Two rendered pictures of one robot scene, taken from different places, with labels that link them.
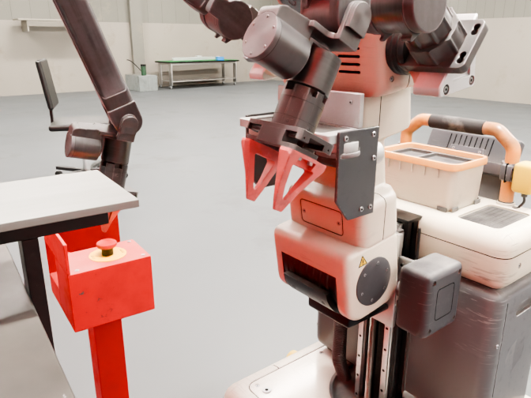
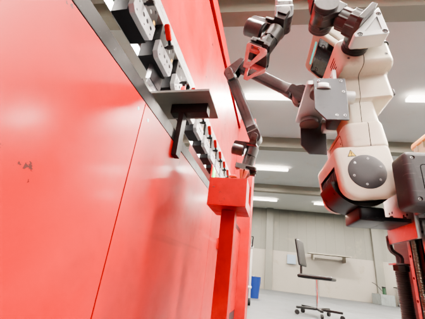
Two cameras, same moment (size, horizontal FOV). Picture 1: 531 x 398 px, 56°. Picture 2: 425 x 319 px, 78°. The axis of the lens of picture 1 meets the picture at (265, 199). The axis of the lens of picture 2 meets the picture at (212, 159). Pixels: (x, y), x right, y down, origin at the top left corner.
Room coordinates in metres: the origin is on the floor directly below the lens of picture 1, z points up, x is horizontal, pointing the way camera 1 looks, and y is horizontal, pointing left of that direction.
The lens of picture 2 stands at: (0.12, -0.44, 0.41)
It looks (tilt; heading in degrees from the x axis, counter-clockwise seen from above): 23 degrees up; 49
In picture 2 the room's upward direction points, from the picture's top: 7 degrees clockwise
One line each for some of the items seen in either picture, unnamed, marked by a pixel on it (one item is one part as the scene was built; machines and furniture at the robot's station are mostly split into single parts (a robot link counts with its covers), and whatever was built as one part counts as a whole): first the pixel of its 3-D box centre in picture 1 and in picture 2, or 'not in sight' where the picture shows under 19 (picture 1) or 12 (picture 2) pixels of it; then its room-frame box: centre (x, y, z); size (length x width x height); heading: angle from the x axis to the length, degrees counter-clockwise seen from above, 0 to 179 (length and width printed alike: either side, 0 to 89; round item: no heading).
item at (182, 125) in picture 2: (56, 276); (186, 130); (0.61, 0.28, 0.88); 0.14 x 0.04 x 0.22; 124
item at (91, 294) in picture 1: (97, 260); (231, 191); (0.95, 0.35, 0.75); 0.20 x 0.16 x 0.18; 34
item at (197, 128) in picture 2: not in sight; (194, 125); (0.98, 0.76, 1.26); 0.15 x 0.09 x 0.17; 34
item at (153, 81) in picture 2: not in sight; (153, 80); (0.51, 0.44, 1.13); 0.10 x 0.02 x 0.10; 34
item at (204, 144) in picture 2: not in sight; (202, 139); (1.15, 0.87, 1.26); 0.15 x 0.09 x 0.17; 34
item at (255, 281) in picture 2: not in sight; (252, 285); (5.26, 3.54, 0.23); 0.39 x 0.36 x 0.46; 37
